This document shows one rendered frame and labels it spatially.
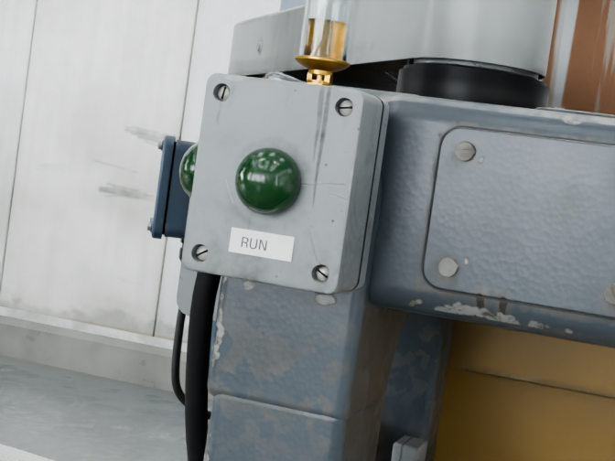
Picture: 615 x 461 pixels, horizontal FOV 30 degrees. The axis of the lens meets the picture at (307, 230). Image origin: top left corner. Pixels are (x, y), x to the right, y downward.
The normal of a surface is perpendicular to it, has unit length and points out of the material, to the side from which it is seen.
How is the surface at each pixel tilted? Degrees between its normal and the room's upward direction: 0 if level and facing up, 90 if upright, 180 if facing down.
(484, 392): 90
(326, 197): 90
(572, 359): 90
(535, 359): 90
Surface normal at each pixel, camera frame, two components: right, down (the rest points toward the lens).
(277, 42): -0.93, -0.11
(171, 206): 0.12, 0.07
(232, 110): -0.32, 0.00
